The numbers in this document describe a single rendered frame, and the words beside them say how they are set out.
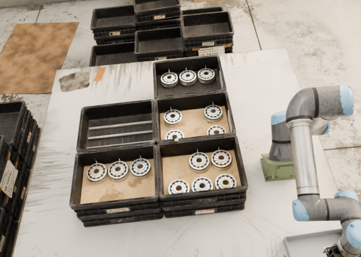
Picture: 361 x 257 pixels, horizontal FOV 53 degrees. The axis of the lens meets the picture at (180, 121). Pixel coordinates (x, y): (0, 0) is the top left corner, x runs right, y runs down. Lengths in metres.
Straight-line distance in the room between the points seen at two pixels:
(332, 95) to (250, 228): 0.76
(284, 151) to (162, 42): 1.75
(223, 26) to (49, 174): 1.85
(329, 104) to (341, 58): 2.35
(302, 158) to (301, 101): 0.21
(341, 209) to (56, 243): 1.29
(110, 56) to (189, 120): 1.54
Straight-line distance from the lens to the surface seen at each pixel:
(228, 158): 1.82
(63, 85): 2.56
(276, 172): 1.89
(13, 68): 4.08
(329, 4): 4.44
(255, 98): 2.29
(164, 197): 1.64
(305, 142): 1.37
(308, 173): 1.35
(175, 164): 1.84
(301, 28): 4.03
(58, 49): 4.09
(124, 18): 3.59
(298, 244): 1.83
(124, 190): 1.81
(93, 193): 1.84
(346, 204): 1.36
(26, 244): 2.00
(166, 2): 3.49
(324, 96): 1.42
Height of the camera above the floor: 2.38
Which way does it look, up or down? 51 degrees down
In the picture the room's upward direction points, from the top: 7 degrees counter-clockwise
